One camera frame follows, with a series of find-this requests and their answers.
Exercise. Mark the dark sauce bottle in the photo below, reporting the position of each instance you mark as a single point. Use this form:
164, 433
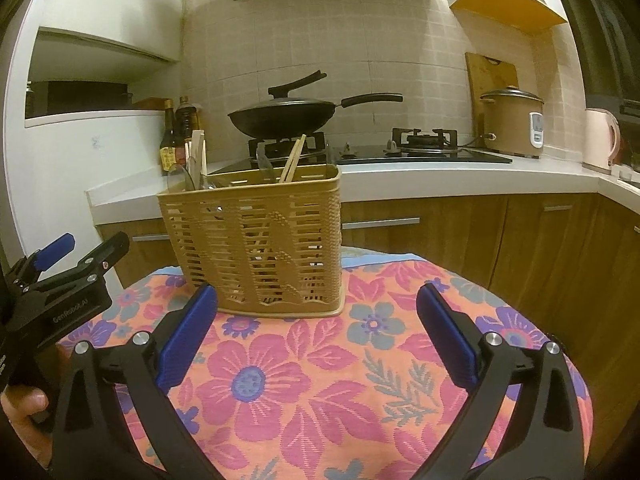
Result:
169, 152

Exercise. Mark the person's left hand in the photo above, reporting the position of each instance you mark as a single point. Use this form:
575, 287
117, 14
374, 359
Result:
27, 427

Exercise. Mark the black wok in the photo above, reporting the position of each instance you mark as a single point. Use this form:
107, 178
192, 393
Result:
280, 122

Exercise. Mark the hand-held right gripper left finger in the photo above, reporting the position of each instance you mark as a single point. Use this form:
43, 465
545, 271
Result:
187, 336

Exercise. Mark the floral cloth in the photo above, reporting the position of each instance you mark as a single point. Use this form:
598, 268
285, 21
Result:
320, 385

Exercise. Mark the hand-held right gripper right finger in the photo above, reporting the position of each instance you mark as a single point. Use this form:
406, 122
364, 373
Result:
450, 336

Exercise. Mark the black glass gas stove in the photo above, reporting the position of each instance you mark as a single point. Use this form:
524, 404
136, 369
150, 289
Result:
450, 155

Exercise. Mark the wooden cutting board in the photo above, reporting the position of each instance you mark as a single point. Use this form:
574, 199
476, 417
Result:
487, 72

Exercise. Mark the tan rice cooker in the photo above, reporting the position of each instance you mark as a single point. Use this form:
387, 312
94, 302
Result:
510, 127

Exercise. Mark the clear plastic spoon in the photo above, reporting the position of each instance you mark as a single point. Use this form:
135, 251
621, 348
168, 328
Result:
264, 160
181, 177

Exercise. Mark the wooden chopstick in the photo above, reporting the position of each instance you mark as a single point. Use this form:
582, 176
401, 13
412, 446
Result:
291, 160
188, 165
203, 152
297, 157

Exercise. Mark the pink electric kettle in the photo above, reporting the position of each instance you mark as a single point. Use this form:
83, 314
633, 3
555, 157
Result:
597, 140

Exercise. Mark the black burner grate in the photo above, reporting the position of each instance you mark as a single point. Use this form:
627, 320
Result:
280, 147
425, 139

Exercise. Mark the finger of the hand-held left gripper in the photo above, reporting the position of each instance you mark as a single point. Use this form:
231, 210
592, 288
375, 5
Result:
56, 247
100, 259

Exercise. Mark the black wok lid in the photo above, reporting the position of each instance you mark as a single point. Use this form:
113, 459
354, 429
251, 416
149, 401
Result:
296, 85

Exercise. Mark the tan plastic utensil basket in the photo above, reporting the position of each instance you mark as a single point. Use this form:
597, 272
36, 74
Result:
250, 260

